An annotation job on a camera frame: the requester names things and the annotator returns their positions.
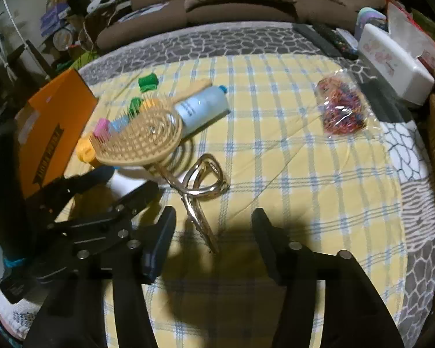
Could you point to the black remote control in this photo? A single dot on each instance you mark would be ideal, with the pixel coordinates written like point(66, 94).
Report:
point(335, 40)

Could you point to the white flat item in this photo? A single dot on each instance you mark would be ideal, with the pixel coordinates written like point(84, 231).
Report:
point(134, 179)

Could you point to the white knit cloth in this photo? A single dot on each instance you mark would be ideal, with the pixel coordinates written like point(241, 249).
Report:
point(18, 315)

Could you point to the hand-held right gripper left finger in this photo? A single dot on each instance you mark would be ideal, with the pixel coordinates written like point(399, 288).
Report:
point(159, 246)

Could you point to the purple box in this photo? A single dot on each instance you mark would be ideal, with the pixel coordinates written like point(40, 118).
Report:
point(54, 16)

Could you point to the bag of coloured rubber bands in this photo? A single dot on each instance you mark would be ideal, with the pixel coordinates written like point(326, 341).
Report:
point(340, 105)

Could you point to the green bag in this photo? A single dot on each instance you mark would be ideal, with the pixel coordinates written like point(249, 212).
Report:
point(81, 60)

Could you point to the round tin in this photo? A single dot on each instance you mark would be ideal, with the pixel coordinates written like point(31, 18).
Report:
point(63, 38)

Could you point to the white tissue box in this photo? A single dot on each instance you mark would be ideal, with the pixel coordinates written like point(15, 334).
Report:
point(391, 65)

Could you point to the red and white packet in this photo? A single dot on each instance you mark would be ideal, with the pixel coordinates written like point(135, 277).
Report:
point(417, 29)

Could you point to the yellow plaid cloth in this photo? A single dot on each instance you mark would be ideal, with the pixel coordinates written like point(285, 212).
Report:
point(293, 170)

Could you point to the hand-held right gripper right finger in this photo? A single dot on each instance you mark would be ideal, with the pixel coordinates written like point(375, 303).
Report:
point(266, 246)

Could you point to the black metal rack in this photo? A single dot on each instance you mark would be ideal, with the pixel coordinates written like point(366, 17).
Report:
point(29, 58)

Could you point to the pile of coloured hair rollers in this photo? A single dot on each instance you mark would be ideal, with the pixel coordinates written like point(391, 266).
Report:
point(102, 127)

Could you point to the brown sofa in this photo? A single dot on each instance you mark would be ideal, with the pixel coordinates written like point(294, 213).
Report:
point(148, 21)

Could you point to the light blue bottle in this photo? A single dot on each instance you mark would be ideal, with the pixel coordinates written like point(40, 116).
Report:
point(203, 107)

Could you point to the orange cardboard box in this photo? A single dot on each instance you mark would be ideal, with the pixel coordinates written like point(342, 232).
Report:
point(58, 123)

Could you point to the grey patterned table cloth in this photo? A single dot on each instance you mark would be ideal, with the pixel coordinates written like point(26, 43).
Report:
point(221, 41)

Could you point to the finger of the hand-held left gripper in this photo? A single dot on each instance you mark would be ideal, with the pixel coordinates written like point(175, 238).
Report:
point(141, 193)
point(90, 178)

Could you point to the white plastic device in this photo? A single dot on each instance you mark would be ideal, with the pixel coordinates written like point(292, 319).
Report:
point(101, 2)

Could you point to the white paper sheet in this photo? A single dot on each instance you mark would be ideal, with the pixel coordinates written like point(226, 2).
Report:
point(145, 10)

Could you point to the beige hairbrush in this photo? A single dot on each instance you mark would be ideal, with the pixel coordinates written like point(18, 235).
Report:
point(141, 137)

